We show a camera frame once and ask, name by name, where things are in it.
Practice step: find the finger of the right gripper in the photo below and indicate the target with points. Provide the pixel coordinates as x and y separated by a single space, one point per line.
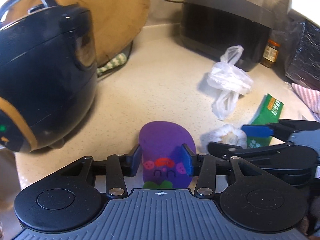
226 151
275 130

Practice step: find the dark plastic wrapped package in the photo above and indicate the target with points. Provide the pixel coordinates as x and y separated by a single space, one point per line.
302 54

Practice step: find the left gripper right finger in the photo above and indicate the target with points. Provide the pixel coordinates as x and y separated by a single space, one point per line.
206 167

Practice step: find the glass jar of pickles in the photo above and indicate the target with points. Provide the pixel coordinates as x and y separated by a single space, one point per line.
270 54

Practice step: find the pink striped towel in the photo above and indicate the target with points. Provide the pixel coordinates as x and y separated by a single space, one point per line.
310 97

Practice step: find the round wooden cutting board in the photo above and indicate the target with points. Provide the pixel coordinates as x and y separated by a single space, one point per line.
115 24

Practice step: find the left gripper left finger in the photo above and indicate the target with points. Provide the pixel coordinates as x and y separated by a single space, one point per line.
115 168

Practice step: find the white garlic bulb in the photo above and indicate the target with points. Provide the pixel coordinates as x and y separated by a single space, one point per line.
227 134

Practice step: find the long green food wrapper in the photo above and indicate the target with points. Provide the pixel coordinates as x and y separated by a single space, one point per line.
269 111

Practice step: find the clear plastic bag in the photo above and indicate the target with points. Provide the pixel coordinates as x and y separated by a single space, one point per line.
229 81

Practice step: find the green white checkered cloth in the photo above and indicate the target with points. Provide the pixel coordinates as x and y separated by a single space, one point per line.
111 65

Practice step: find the purple pink sponge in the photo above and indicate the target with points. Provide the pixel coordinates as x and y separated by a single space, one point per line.
163 159

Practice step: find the black square rice cooker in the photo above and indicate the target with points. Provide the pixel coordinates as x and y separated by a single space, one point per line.
209 27

